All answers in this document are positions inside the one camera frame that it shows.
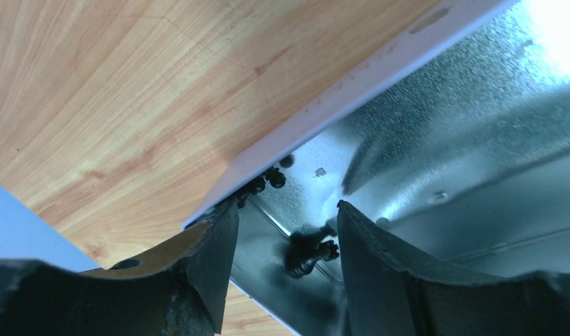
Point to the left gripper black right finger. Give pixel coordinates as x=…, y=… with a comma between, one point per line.
x=395, y=288

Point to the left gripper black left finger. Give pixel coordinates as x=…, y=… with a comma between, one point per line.
x=178, y=287

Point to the metal tin with black pieces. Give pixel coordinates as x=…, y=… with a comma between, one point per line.
x=467, y=159

